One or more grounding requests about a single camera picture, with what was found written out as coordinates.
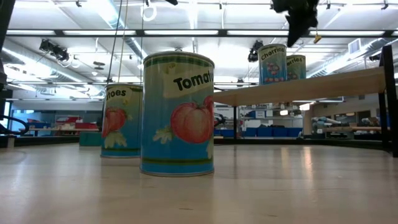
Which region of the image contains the wooden workbench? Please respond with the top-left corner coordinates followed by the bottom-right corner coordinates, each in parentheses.
top-left (19, 127), bottom-right (100, 132)
top-left (310, 124), bottom-right (383, 133)

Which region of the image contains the black overhead light rail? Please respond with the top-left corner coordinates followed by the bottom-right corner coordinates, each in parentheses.
top-left (6, 29), bottom-right (398, 39)

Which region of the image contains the blue cherries tin can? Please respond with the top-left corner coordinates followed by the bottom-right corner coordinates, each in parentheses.
top-left (286, 54), bottom-right (307, 81)
top-left (257, 44), bottom-right (288, 86)

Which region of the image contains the red storage box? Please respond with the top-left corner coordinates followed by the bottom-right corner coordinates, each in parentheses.
top-left (55, 116), bottom-right (83, 124)
top-left (75, 122), bottom-right (98, 130)

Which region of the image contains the black metal table frame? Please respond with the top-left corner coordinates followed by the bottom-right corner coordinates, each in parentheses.
top-left (0, 135), bottom-right (398, 151)

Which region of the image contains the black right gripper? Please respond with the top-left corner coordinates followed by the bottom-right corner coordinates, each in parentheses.
top-left (272, 0), bottom-right (320, 48)

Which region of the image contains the black ceiling-mounted device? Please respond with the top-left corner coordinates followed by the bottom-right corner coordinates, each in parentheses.
top-left (39, 39), bottom-right (71, 62)
top-left (248, 39), bottom-right (264, 63)

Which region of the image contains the wooden shelf with black legs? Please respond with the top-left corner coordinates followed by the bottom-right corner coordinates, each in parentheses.
top-left (213, 45), bottom-right (398, 158)

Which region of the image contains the blue tomatoes tin can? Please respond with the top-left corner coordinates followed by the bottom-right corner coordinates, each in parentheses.
top-left (139, 50), bottom-right (216, 177)
top-left (100, 82), bottom-right (144, 159)

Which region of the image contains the short green tin can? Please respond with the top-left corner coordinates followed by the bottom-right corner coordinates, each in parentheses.
top-left (78, 132), bottom-right (103, 147)

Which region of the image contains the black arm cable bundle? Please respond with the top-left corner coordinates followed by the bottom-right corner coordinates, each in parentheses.
top-left (0, 114), bottom-right (30, 136)

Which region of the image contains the yellow hanging tag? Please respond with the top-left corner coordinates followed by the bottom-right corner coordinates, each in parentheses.
top-left (313, 26), bottom-right (323, 44)

